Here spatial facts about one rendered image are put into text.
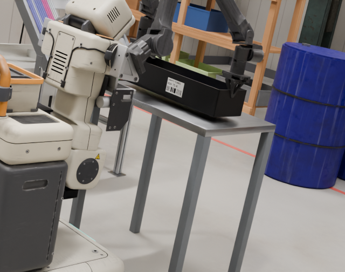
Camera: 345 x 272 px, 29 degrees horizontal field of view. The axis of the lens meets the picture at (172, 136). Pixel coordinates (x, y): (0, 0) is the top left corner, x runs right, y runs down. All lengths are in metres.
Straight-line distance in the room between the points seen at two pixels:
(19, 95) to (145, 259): 1.30
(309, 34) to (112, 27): 5.74
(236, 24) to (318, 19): 5.40
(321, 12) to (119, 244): 5.17
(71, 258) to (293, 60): 2.72
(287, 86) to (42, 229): 2.87
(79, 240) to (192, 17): 4.34
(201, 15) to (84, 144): 4.30
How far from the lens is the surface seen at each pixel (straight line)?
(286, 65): 4.85
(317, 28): 8.01
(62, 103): 2.52
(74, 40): 2.41
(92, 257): 2.57
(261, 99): 6.21
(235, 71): 2.67
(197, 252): 3.47
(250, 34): 2.67
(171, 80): 2.82
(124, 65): 2.32
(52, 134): 2.18
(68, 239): 2.67
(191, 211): 2.67
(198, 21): 6.68
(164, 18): 2.42
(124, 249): 3.33
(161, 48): 2.38
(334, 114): 4.83
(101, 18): 2.40
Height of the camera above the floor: 1.41
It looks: 15 degrees down
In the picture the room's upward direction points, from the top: 12 degrees clockwise
